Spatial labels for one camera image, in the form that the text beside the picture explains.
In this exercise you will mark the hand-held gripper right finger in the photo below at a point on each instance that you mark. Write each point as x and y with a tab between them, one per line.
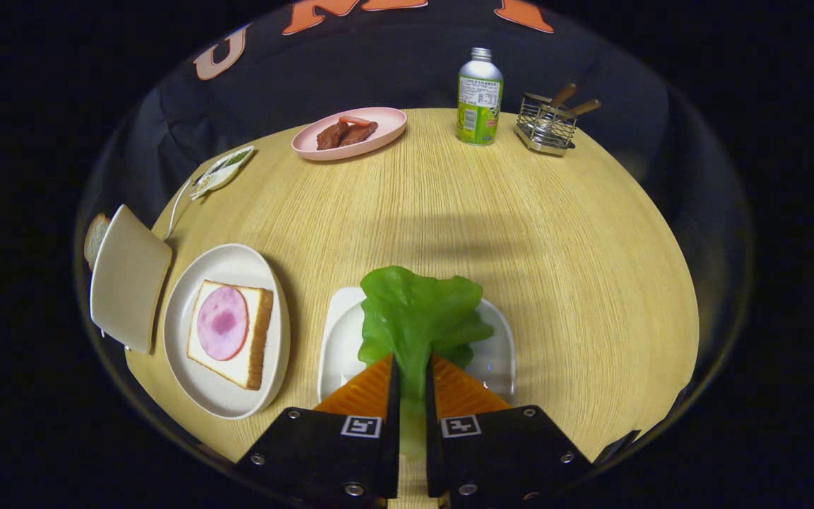
506	452

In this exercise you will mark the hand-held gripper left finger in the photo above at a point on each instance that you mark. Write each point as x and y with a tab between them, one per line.
322	452

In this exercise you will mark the green lettuce leaf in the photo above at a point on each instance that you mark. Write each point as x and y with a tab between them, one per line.
414	311

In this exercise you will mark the toasted bread slice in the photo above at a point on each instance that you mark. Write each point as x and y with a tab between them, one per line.
95	240

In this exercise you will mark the square white plate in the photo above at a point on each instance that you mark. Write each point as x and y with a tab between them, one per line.
340	339

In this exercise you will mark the round white plate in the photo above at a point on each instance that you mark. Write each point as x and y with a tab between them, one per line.
220	396

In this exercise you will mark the white bread slice with crust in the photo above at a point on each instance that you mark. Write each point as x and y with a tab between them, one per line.
260	332

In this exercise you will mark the pink ham slice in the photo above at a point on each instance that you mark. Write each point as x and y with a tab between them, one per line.
222	322

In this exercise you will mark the white toaster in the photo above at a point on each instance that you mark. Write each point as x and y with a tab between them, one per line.
128	276

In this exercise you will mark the white divided dish with beans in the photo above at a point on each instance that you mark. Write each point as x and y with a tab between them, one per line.
220	175

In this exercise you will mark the brown cooked meat slices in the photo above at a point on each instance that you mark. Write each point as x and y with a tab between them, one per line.
343	136

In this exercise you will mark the red sausage slice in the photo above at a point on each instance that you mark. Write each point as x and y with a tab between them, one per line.
354	120

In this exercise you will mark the pink plate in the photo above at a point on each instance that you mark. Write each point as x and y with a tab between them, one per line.
386	124

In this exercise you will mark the green label metal bottle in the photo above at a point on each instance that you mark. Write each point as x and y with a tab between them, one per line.
479	106

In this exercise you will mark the black backdrop cloth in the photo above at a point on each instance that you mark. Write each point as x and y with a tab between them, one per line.
393	63

